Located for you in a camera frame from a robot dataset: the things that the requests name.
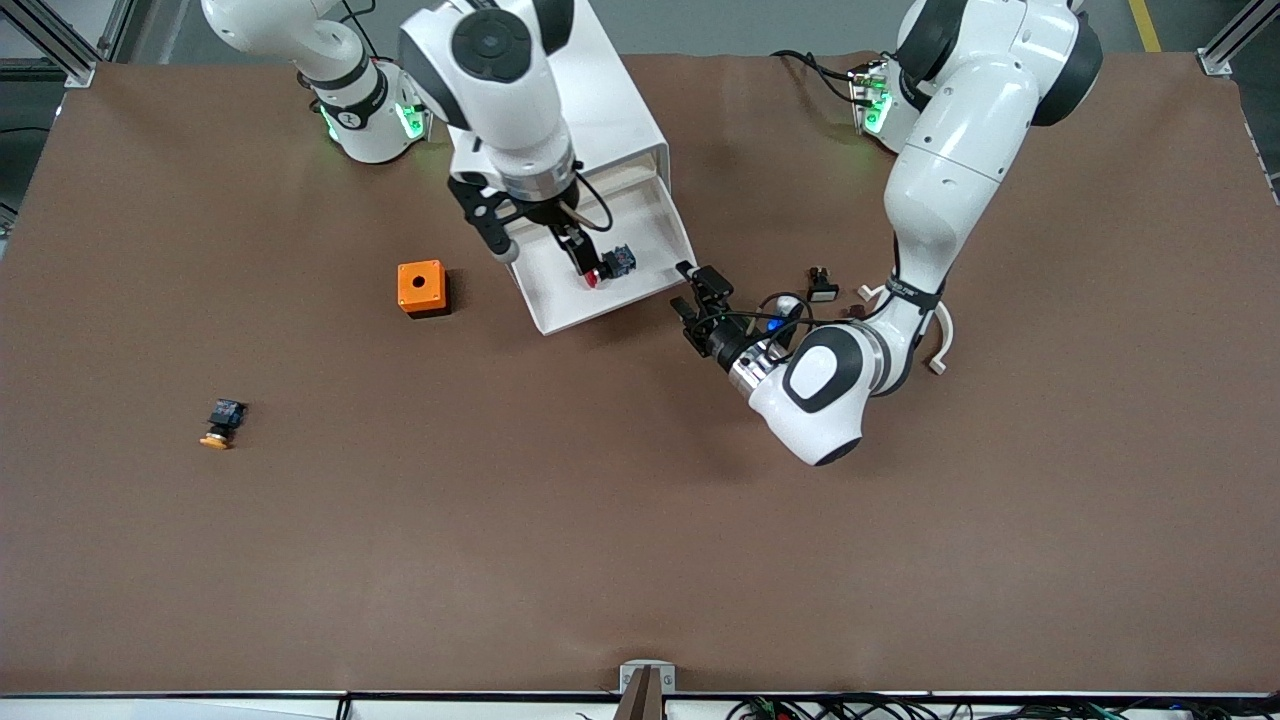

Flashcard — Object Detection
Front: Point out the red push button switch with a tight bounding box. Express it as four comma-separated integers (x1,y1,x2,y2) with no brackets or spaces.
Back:
585,243,638,291

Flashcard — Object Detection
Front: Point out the orange button box with hole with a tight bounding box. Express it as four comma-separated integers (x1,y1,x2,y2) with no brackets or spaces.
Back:
397,260,451,319

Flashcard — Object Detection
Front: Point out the brown table cover sheet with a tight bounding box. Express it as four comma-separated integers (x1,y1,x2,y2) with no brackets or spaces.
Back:
0,50,1280,696

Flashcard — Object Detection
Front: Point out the white curved plastic bracket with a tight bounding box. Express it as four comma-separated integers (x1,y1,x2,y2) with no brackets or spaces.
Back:
857,283,956,377

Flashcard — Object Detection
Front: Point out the black left base cable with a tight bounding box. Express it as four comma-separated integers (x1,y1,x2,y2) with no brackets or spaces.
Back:
770,48,869,106

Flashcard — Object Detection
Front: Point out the grey metal table bracket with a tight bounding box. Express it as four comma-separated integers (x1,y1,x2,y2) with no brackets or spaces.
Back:
619,660,677,695

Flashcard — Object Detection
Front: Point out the yellow push button switch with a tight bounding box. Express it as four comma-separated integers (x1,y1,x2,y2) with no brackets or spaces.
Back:
199,399,248,450

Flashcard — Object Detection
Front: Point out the black cable bundle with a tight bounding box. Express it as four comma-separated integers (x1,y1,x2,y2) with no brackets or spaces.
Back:
725,693,1280,720

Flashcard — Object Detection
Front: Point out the aluminium frame profile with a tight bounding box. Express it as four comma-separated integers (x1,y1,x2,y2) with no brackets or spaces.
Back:
1197,0,1280,78
0,0,98,89
98,0,138,63

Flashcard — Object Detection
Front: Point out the white table edge rail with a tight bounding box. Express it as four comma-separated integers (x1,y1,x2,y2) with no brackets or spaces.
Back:
0,692,1280,720

